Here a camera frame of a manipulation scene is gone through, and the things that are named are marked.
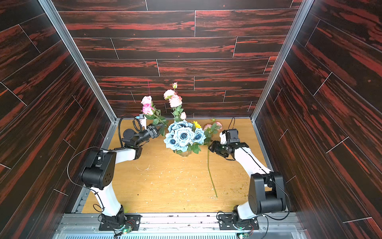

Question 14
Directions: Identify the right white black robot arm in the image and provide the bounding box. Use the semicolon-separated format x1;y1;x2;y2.
209;129;287;220

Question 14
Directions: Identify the blue rose bouquet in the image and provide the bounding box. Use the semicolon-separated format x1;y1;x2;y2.
164;120;206;154

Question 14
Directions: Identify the aluminium frame post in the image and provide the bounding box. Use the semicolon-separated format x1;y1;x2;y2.
251;0;314;122
38;0;117;122

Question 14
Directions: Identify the small yellow flower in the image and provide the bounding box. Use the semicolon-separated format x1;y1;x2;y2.
193;121;202;129

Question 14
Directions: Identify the clear glass vase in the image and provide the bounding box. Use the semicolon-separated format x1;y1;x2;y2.
176;150;193;157

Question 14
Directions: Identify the front aluminium rail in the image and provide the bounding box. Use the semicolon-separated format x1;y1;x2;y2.
53;212;310;239

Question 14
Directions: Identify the pale pink flower stem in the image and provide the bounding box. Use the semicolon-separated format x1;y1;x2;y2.
204;119;222;198

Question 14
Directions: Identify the left aluminium frame post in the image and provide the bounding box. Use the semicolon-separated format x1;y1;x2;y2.
38;0;117;122

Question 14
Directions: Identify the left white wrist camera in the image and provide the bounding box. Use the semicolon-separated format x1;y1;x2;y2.
135;114;147;129

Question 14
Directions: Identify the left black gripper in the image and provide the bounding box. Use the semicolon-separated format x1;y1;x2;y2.
134;123;165;148

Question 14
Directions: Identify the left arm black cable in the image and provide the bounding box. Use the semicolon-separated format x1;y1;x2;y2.
67;115;144;213

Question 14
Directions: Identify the pink peony flower stem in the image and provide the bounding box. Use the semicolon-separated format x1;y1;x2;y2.
164;82;187;122

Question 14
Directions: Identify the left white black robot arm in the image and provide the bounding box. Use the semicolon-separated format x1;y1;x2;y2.
81;123;164;217

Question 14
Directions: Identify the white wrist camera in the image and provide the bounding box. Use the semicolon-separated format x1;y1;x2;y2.
135;114;147;129
219;132;227;145

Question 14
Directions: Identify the right aluminium frame post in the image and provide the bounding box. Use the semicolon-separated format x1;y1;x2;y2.
251;0;314;122

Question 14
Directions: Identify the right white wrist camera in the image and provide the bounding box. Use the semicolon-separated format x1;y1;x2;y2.
219;132;227;145

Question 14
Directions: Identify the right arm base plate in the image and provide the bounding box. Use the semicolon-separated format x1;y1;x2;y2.
216;211;259;231

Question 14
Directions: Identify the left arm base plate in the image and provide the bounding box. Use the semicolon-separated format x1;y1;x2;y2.
98;214;142;232

